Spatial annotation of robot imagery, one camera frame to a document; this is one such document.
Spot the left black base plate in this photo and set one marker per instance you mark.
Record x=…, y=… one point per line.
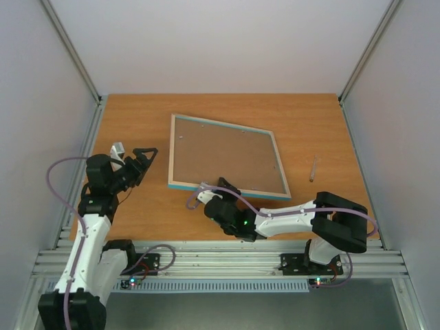
x=148, y=265

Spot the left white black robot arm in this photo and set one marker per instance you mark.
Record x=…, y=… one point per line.
x=80, y=295

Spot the aluminium corner post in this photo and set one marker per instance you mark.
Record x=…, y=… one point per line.
x=71, y=50
x=373, y=42

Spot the left aluminium corner post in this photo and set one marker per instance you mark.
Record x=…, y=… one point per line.
x=71, y=50

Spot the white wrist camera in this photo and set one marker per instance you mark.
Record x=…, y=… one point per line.
x=205, y=193
x=116, y=153

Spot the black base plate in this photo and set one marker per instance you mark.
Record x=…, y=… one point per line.
x=296, y=264
x=148, y=265

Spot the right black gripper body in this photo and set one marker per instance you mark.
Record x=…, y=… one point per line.
x=227, y=191

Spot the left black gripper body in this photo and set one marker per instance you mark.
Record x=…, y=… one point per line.
x=130, y=178

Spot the right circuit board with LEDs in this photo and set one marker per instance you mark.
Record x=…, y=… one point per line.
x=320, y=282

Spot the grey slotted cable duct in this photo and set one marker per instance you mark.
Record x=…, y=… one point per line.
x=195, y=286

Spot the right aluminium corner post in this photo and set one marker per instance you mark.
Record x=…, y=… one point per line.
x=373, y=42

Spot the turquoise picture frame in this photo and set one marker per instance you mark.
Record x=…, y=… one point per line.
x=203, y=150

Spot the left circuit board with LEDs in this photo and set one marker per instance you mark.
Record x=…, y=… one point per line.
x=130, y=283

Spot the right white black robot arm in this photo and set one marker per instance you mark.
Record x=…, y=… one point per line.
x=340, y=225

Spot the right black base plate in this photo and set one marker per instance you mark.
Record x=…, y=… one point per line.
x=296, y=264

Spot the circuit board with leds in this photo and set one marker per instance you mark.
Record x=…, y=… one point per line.
x=130, y=283
x=320, y=282

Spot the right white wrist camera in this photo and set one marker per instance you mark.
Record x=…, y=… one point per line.
x=205, y=193

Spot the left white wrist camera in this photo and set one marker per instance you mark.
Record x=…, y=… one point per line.
x=116, y=153

